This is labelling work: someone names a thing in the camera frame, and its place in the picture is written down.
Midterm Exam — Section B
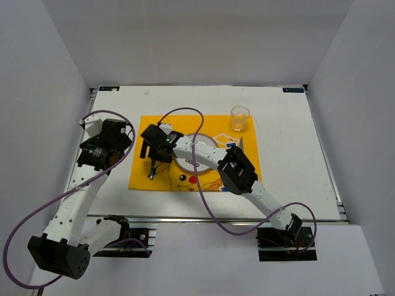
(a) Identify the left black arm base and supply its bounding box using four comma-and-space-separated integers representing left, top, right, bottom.
94, 223, 157, 258

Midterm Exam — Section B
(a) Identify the blue table label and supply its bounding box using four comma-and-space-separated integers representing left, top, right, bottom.
98, 86, 120, 92
282, 88, 304, 93

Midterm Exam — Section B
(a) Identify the fork with teal handle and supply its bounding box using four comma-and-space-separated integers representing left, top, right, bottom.
149, 159, 156, 180

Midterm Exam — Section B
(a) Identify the right blue table label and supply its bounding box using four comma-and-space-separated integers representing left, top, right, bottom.
282, 88, 304, 93

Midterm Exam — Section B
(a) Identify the round patterned plate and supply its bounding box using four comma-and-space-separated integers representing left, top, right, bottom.
173, 133, 225, 173

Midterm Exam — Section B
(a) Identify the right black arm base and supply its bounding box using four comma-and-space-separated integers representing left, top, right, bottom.
256, 227, 317, 262

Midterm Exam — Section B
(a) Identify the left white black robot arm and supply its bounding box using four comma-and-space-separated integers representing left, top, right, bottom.
28, 116, 132, 279

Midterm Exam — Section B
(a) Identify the left blue table label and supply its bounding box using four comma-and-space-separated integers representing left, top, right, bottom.
98, 86, 120, 92

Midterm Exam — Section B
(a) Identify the knife with teal handle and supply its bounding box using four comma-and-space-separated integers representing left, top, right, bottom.
239, 136, 244, 152

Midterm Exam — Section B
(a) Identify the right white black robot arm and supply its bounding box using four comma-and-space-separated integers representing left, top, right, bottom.
140, 124, 302, 247

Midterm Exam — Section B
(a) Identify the yellow Pikachu cloth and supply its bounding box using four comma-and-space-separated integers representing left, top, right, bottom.
128, 115, 262, 192

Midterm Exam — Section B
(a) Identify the clear drinking glass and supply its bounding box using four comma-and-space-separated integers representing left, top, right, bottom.
231, 105, 250, 131

